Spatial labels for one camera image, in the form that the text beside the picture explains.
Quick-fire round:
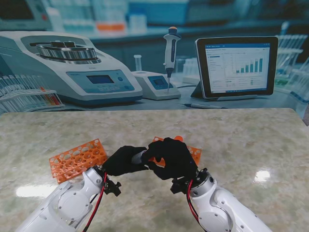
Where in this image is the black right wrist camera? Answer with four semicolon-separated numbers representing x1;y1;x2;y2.
170;178;190;194

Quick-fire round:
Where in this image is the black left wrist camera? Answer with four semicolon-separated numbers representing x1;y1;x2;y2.
104;180;122;197

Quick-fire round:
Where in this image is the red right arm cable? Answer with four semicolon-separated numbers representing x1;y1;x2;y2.
187;179;201;225

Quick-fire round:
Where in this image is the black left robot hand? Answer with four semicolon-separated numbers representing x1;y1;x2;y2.
102;145;150;176

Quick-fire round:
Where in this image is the printed laboratory backdrop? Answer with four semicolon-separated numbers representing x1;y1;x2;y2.
0;0;309;126

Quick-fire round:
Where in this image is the clear plastic test tube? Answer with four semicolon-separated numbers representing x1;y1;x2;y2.
131;151;147;165

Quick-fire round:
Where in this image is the orange test tube rack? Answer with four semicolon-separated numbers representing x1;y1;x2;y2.
49;138;108;184
151;136;202;167

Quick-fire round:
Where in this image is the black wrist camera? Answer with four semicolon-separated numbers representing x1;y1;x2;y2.
104;180;122;197
170;178;190;194

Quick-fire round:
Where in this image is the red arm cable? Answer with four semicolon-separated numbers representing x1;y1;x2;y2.
82;172;108;232
187;179;201;225

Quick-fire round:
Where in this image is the red left arm cable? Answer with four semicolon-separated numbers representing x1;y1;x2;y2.
82;172;108;232

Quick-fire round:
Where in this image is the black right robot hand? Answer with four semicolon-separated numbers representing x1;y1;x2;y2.
140;137;200;181

